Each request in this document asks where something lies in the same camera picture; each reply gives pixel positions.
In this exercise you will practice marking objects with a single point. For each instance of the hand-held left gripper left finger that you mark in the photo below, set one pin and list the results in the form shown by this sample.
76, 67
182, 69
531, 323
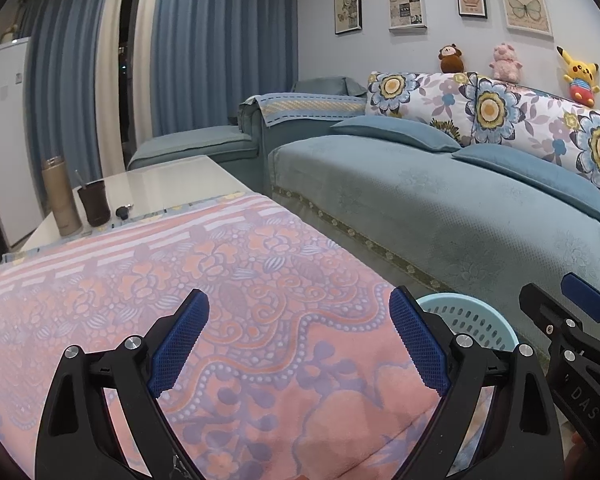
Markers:
180, 345

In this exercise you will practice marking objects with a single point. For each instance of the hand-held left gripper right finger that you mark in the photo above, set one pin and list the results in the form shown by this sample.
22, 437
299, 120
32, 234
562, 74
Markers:
420, 345

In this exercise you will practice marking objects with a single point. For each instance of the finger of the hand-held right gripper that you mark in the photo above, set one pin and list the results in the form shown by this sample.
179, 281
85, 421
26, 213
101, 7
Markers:
587, 296
540, 305

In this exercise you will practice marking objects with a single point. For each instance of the light blue wastebasket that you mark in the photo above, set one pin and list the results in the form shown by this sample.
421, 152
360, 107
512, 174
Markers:
472, 317

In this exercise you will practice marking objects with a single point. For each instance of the person's right hand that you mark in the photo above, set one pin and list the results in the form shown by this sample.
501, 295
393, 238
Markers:
576, 457

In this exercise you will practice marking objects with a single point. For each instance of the pink printed blanket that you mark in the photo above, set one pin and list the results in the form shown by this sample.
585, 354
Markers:
205, 270

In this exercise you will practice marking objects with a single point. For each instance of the teal flat cushion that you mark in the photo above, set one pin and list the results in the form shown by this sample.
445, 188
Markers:
395, 132
530, 175

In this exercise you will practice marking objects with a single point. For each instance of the black keys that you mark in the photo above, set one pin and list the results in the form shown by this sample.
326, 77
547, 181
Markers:
124, 211

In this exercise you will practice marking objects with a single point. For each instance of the teal sofa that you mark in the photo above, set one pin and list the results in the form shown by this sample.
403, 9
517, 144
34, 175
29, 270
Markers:
405, 200

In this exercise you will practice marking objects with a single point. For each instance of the floral cushion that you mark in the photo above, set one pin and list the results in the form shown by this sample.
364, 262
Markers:
597, 147
520, 115
420, 97

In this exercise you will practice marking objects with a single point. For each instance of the brown cup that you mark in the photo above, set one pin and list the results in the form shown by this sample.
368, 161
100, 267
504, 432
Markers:
95, 205

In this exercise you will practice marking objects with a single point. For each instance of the tan tumbler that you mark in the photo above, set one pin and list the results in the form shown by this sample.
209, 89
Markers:
62, 200

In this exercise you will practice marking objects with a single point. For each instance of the pink pig plush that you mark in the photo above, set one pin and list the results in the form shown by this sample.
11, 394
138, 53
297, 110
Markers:
506, 62

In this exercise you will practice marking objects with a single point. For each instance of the brown monkey plush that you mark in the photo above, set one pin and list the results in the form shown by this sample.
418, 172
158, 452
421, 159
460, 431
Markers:
452, 59

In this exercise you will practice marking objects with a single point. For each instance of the white refrigerator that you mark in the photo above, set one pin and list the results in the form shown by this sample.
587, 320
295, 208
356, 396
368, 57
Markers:
7, 135

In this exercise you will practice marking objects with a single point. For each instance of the grey-blue folded cushion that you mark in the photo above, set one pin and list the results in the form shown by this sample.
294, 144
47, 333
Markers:
330, 85

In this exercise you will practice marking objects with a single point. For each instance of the cream curtain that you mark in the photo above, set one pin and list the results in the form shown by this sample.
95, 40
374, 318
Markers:
147, 50
111, 60

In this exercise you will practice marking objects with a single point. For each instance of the blue curtain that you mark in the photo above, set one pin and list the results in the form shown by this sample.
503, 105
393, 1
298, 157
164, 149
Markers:
225, 45
65, 75

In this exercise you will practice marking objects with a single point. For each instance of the pale yellow plush toy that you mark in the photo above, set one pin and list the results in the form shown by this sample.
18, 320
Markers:
10, 33

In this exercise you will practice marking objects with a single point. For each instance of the butterfly wall picture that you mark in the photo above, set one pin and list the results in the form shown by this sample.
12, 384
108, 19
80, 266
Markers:
526, 11

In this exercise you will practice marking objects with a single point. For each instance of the crown framed wall picture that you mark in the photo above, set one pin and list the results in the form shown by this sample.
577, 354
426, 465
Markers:
471, 2

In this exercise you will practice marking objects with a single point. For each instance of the white canvas wall picture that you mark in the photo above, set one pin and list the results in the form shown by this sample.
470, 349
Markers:
407, 11

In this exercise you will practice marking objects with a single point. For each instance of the tall framed wall picture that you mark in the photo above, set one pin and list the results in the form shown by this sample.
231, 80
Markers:
347, 10

